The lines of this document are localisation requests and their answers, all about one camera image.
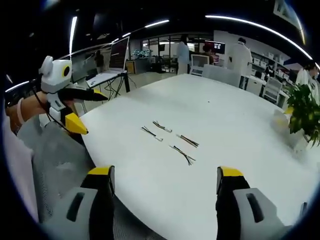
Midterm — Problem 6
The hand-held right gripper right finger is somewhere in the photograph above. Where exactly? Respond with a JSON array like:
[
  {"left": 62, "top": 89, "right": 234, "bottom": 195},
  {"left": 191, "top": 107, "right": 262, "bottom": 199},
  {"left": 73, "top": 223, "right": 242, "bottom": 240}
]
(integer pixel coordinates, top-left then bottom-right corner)
[{"left": 215, "top": 165, "right": 294, "bottom": 240}]

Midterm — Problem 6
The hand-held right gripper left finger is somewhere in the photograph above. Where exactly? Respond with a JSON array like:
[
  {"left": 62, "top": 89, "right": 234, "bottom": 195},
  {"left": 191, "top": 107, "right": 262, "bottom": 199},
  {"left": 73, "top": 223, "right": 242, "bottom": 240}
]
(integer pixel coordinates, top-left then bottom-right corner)
[{"left": 43, "top": 164, "right": 116, "bottom": 240}]

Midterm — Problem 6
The white JST connector with wires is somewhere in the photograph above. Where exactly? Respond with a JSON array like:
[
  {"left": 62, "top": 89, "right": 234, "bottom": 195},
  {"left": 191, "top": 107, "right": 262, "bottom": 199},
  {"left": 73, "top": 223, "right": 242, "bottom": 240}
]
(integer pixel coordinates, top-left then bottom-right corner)
[
  {"left": 140, "top": 125, "right": 165, "bottom": 142},
  {"left": 168, "top": 144, "right": 197, "bottom": 167},
  {"left": 152, "top": 120, "right": 174, "bottom": 134},
  {"left": 175, "top": 133, "right": 200, "bottom": 148}
]

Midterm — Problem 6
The person's left hand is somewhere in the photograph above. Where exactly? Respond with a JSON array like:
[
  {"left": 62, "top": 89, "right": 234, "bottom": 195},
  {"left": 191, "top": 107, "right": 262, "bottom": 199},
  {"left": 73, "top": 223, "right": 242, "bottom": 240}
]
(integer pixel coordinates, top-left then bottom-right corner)
[{"left": 22, "top": 92, "right": 51, "bottom": 118}]

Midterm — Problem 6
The grey mesh chair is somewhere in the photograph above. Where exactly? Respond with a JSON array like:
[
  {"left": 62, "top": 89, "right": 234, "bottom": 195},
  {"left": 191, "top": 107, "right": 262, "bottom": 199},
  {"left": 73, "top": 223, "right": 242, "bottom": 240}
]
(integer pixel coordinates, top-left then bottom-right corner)
[{"left": 31, "top": 117, "right": 97, "bottom": 226}]

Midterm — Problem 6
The white open laptop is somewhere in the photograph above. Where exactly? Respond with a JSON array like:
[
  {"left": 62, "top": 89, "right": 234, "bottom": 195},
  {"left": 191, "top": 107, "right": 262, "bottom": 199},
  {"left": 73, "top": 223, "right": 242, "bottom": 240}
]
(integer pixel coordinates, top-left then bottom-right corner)
[{"left": 85, "top": 36, "right": 131, "bottom": 88}]

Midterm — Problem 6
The person's light pink clothing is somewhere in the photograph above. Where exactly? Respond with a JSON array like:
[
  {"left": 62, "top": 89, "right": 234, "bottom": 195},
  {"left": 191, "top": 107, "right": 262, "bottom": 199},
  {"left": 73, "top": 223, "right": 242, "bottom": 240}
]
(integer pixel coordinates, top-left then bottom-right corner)
[{"left": 2, "top": 117, "right": 40, "bottom": 225}]

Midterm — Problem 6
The white plant pot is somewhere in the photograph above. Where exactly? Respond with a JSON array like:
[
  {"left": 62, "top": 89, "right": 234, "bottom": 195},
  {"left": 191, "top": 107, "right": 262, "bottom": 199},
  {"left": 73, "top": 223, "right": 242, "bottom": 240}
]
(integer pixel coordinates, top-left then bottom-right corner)
[{"left": 273, "top": 107, "right": 312, "bottom": 152}]

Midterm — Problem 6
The white desktop monitor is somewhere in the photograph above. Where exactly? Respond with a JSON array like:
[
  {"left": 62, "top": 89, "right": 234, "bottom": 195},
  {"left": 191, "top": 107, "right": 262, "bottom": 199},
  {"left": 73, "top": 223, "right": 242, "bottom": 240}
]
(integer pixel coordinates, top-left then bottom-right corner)
[{"left": 190, "top": 54, "right": 210, "bottom": 76}]

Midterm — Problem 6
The green potted plant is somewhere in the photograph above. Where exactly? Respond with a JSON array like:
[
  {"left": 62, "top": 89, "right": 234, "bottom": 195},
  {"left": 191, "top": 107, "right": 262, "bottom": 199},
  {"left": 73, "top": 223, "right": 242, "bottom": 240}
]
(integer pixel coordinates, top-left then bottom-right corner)
[{"left": 286, "top": 83, "right": 320, "bottom": 148}]

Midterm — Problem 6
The white slatted chair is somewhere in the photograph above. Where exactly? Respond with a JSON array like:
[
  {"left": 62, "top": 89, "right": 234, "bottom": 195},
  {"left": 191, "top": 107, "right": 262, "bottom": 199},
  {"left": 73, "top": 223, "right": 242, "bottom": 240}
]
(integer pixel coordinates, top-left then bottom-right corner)
[{"left": 263, "top": 76, "right": 284, "bottom": 104}]

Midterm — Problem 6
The shelf with white boxes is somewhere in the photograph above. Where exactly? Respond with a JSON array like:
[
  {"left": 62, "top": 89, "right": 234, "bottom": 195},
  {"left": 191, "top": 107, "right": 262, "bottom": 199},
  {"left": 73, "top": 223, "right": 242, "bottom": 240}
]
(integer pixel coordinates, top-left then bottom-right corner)
[{"left": 251, "top": 51, "right": 292, "bottom": 76}]

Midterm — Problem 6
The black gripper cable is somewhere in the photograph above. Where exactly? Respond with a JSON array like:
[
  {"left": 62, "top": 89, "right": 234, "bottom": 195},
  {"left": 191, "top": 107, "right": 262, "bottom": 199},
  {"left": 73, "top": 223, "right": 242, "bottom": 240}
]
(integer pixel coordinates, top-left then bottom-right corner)
[{"left": 29, "top": 79, "right": 71, "bottom": 135}]

